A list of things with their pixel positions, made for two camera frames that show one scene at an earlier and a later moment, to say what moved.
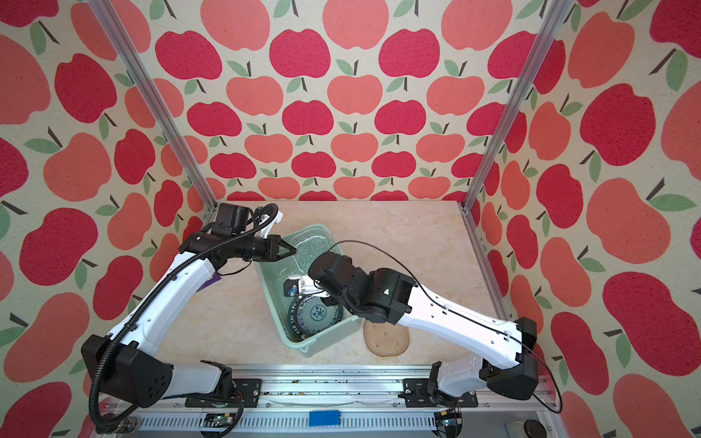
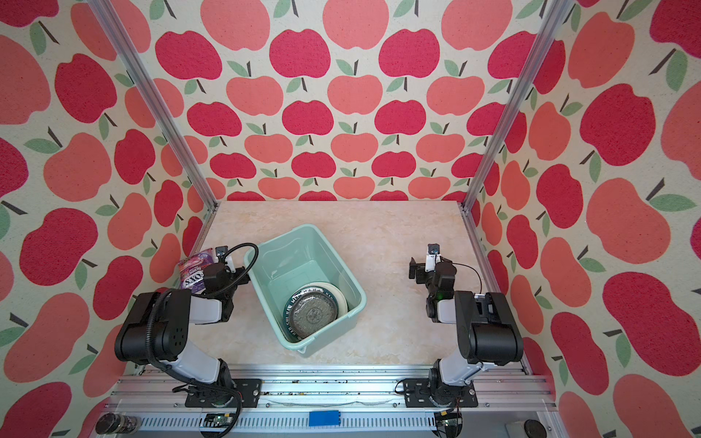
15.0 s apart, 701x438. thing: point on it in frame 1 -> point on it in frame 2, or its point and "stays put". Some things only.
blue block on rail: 325,418 stays put
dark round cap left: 109,424 stays put
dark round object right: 534,429 stays put
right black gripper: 329,298 -> 420,269
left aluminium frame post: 151,97 stays put
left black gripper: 275,242 -> 243,278
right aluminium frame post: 554,21 stays put
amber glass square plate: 385,339 -> 312,314
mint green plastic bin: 308,242 stays put
